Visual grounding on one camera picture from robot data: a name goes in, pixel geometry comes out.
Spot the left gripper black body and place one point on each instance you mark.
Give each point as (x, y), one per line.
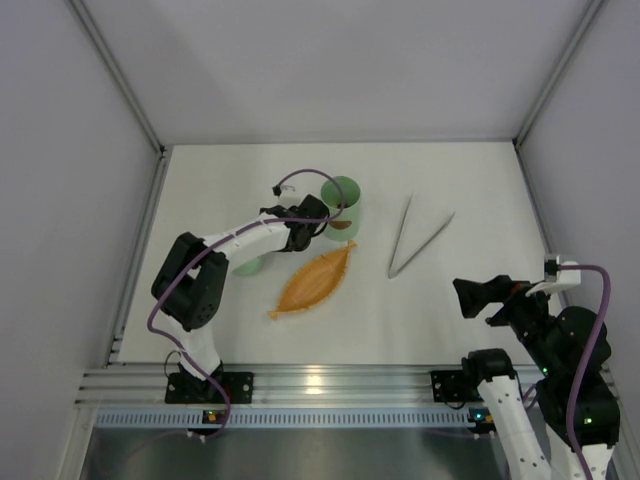
(314, 216)

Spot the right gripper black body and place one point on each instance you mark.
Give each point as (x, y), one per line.
(495, 296)

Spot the orange boat-shaped woven tray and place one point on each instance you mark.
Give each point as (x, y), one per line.
(314, 283)

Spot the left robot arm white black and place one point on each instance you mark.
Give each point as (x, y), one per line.
(189, 286)

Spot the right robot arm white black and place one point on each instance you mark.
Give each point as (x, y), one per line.
(580, 411)

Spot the green cylindrical lunch container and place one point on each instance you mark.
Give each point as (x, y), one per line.
(342, 190)

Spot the green round lid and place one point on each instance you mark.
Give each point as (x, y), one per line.
(251, 267)

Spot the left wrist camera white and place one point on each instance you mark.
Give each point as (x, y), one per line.
(286, 195)

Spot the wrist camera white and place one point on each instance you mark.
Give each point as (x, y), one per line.
(559, 275)
(286, 195)

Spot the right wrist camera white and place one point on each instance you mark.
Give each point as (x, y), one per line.
(559, 275)

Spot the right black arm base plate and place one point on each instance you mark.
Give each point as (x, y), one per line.
(453, 386)

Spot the left aluminium frame post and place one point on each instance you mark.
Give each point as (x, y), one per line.
(81, 12)

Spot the aluminium frame post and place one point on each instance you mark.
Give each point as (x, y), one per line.
(559, 69)
(81, 12)

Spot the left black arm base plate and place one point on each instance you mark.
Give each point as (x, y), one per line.
(182, 388)

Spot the aluminium mounting rail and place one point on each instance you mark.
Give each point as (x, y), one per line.
(142, 385)

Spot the slotted grey cable duct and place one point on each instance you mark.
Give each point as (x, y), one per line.
(295, 418)

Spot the right aluminium frame post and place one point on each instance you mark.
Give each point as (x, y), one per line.
(559, 69)

